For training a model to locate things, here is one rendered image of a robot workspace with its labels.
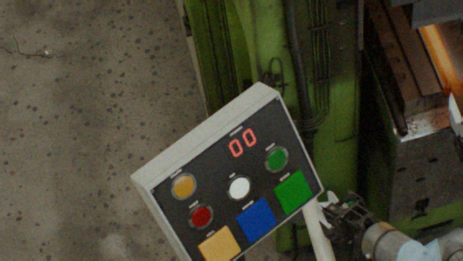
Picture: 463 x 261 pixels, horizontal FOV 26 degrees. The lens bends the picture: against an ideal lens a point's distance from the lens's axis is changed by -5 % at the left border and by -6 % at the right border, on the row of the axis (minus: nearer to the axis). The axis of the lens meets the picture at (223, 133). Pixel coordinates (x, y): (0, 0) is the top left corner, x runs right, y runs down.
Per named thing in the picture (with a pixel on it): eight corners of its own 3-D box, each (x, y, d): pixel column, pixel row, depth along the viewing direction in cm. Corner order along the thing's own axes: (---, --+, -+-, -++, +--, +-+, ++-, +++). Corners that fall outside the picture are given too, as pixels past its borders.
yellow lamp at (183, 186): (198, 195, 211) (195, 185, 207) (175, 201, 211) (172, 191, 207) (194, 182, 212) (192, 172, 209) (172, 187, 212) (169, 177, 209)
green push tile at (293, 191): (313, 195, 226) (301, 170, 222) (286, 216, 225) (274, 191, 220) (309, 192, 228) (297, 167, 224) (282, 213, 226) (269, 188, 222)
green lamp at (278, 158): (289, 168, 220) (288, 158, 217) (268, 173, 220) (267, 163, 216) (285, 155, 222) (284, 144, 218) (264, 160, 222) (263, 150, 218)
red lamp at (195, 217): (215, 225, 215) (212, 215, 212) (193, 230, 215) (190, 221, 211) (211, 211, 217) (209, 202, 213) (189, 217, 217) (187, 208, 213)
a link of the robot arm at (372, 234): (407, 248, 197) (375, 273, 195) (393, 239, 201) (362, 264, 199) (397, 220, 193) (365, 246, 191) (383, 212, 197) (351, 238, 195)
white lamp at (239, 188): (252, 196, 218) (251, 187, 214) (231, 201, 218) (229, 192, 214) (249, 183, 219) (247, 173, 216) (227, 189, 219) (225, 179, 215)
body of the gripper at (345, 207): (346, 187, 206) (382, 208, 196) (359, 217, 210) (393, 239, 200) (317, 209, 204) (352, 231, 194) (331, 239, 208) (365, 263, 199)
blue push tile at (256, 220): (278, 222, 224) (265, 198, 220) (250, 243, 222) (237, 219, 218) (273, 219, 226) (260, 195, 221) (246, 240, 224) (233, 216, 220)
